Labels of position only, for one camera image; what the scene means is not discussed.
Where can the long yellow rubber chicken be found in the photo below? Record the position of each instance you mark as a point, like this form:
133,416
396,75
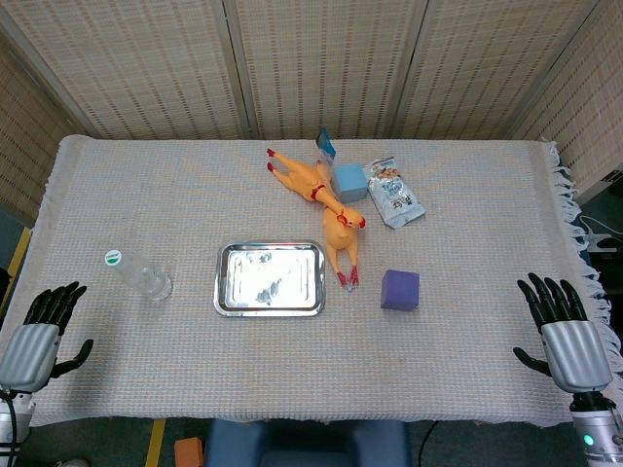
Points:
302,177

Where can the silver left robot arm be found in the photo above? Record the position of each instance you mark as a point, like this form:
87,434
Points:
23,408

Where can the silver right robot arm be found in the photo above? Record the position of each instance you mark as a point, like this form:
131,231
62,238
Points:
601,428

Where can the purple foam cube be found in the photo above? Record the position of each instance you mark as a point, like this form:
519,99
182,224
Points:
400,290

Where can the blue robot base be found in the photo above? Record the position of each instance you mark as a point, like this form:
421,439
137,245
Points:
306,445

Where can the plump yellow rubber chicken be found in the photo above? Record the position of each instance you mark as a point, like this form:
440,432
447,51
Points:
340,243

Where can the stainless steel rectangular tray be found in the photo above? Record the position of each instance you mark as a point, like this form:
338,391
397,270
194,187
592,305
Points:
270,279

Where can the clear plastic bottle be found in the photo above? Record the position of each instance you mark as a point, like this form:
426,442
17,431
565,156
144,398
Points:
141,278

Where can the woven bamboo screen panel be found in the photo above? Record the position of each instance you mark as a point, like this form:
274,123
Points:
146,63
331,63
487,63
598,97
24,146

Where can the small blue transparent packet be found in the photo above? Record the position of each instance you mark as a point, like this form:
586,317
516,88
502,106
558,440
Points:
327,146

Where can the white and blue snack bag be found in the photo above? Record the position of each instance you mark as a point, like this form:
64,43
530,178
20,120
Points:
394,194

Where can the beige woven tablecloth with fringe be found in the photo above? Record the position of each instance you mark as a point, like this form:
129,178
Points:
292,365

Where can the orange foam block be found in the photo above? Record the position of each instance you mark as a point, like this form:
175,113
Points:
189,452

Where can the light blue foam cube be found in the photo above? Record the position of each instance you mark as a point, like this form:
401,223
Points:
349,184

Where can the black and silver left hand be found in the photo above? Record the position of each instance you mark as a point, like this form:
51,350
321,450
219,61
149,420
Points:
29,357

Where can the black and silver right hand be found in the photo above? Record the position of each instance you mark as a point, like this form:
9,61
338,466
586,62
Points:
576,355

